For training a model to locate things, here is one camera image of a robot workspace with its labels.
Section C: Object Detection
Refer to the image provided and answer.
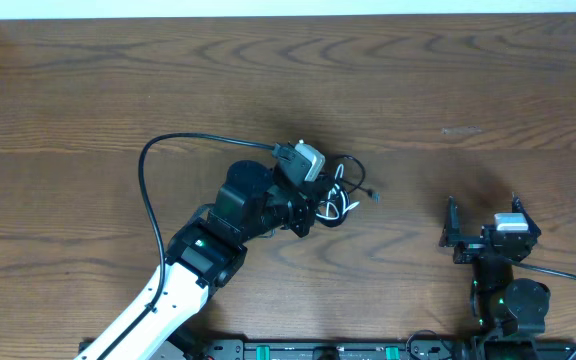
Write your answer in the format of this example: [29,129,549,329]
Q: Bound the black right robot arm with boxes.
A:
[439,196,550,338]

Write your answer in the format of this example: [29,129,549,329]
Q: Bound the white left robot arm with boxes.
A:
[79,160,337,360]

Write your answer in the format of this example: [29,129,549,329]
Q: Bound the black left camera cable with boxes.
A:
[95,132,282,360]

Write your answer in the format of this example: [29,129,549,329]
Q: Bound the black usb cable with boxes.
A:
[315,154,381,229]

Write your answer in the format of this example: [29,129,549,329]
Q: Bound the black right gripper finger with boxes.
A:
[511,193,542,235]
[439,196,463,247]

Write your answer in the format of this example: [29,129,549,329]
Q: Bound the white usb cable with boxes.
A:
[316,163,361,222]

